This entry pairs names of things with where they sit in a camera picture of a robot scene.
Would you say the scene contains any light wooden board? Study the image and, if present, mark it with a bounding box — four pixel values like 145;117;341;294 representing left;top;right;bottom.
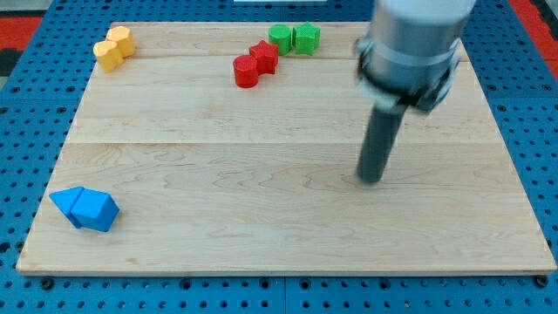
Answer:
17;23;556;276

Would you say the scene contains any green cylinder block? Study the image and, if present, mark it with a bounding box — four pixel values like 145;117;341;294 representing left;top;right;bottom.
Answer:
268;24;291;56

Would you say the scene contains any blue cube block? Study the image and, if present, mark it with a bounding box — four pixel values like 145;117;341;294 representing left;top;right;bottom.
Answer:
70;188;119;232

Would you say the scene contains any blue triangular prism block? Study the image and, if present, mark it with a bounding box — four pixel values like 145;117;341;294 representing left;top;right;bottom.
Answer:
49;187;84;229

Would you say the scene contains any red star block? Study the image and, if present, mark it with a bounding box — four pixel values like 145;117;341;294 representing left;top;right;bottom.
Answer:
248;40;279;74

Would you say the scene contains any green star block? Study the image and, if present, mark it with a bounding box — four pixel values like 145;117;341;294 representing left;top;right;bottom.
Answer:
292;22;321;56

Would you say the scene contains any yellow hexagon block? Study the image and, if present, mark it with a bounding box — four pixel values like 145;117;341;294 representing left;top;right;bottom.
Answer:
106;26;136;58

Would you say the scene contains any yellow heart-shaped block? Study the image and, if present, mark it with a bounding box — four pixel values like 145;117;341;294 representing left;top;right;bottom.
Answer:
93;40;124;72

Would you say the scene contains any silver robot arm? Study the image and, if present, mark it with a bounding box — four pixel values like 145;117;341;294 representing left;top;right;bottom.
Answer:
354;0;475;114

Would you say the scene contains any red cylinder block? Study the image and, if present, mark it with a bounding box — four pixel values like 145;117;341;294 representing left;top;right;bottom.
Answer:
233;55;259;88

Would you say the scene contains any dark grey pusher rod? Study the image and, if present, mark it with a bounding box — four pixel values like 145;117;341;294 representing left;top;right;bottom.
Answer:
356;105;407;183

